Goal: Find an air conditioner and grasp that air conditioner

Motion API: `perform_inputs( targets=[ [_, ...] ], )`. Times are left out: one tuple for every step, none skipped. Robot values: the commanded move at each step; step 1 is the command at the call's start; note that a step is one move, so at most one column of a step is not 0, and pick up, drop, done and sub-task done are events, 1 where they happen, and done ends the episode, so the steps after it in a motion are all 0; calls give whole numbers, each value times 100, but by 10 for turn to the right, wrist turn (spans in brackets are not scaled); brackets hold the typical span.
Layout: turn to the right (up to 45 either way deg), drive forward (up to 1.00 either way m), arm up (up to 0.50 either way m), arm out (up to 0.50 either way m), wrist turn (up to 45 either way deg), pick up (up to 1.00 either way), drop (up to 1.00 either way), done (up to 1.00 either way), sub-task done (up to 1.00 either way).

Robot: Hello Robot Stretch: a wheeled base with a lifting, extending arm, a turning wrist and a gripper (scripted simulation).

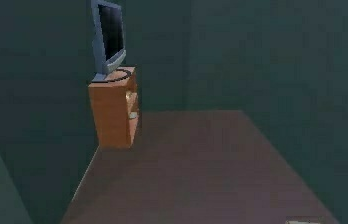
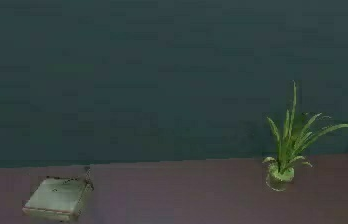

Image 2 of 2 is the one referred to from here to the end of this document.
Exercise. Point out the pale grey flat box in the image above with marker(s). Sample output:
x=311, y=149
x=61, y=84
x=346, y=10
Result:
x=57, y=198

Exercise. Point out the green potted house plant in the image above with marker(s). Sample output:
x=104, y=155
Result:
x=287, y=146

